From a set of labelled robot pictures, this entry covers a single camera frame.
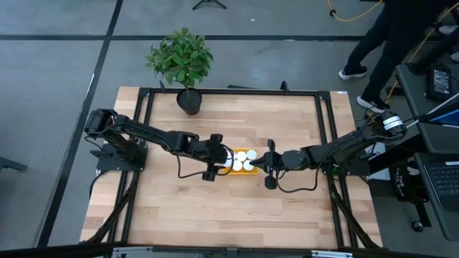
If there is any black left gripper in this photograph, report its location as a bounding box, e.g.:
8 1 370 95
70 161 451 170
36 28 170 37
196 133 230 182

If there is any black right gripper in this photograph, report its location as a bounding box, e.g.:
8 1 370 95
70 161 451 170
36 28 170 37
250 138 310 191

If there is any yellow plastic basket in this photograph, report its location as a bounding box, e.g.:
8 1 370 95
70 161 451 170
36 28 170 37
224 148 259 176

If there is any green potted plant black pot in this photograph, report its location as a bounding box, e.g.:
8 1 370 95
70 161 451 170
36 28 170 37
145 27 214 116

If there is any white box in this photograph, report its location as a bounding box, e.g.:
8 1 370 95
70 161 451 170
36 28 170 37
367 152 392 181

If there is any black backpack white print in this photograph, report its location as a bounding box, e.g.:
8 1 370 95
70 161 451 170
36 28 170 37
389 163 432 230

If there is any black tripod foot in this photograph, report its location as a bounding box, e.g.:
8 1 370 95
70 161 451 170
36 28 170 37
191 0 227 11

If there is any grey side desk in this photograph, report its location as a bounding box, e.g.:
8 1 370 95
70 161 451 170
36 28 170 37
396 62 459 242

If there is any black laptop keyboard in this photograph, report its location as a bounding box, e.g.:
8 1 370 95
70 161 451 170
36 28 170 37
422 161 459 212

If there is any dark blue monitor panel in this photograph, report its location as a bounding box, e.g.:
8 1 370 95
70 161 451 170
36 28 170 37
417 92 459 127

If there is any black front crossbar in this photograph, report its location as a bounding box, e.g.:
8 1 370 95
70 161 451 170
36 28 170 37
0 242 459 258

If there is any person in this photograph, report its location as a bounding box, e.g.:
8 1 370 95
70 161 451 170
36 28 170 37
338 0 459 114

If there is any black power adapter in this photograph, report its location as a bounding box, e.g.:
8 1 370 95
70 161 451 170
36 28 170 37
425 63 453 103

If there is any dark grey stand foot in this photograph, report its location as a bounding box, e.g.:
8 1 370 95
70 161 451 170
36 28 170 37
0 156 29 173

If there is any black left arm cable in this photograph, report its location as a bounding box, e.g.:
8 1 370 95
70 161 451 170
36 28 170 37
176 145 236 179

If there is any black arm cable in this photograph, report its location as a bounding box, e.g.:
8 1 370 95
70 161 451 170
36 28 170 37
176 145 236 179
274 168 320 194

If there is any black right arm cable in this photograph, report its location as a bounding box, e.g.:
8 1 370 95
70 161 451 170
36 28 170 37
274 168 320 194

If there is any black aluminium table frame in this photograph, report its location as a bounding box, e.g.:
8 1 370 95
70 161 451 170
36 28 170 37
84 85 383 252

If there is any yellow extension cable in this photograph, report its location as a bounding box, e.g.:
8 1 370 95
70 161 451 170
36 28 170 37
326 0 383 23
385 3 453 105

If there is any white cable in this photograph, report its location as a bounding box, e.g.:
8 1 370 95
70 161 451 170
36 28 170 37
401 93 459 132

